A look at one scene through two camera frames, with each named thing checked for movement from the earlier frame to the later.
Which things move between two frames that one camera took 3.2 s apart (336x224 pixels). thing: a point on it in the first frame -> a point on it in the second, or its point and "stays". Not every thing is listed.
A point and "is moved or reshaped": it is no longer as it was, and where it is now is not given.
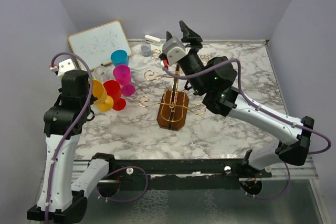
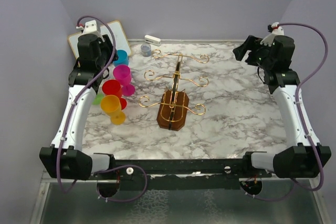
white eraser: (151, 40) stays
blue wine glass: (119, 57) stays
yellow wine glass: (104, 103) is moved or reshaped
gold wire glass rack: (172, 106) stays
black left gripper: (92, 99) -> (107, 45)
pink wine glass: (123, 75) stays
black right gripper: (190, 40) -> (252, 43)
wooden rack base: (172, 110) stays
